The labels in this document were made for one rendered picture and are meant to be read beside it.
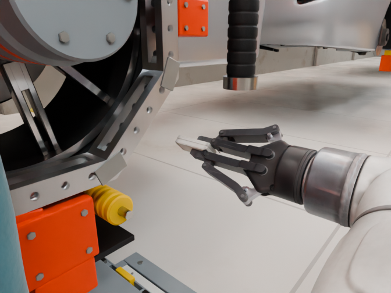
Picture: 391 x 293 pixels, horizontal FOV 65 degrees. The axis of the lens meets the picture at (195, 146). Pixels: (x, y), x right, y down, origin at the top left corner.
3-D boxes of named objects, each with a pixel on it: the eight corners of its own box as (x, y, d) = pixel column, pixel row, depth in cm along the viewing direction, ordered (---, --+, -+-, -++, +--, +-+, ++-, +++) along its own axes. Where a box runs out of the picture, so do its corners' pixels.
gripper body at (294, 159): (306, 217, 42) (248, 196, 47) (328, 163, 44) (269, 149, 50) (294, 196, 36) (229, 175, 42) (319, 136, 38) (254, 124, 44)
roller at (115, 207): (66, 179, 76) (63, 157, 74) (143, 222, 58) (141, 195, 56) (42, 186, 72) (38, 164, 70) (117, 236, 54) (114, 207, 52)
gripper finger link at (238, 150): (269, 158, 42) (273, 149, 43) (207, 140, 49) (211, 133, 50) (277, 170, 45) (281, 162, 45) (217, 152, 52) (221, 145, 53)
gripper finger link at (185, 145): (215, 154, 52) (213, 158, 51) (184, 146, 56) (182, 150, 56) (207, 146, 49) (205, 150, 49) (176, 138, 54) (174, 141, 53)
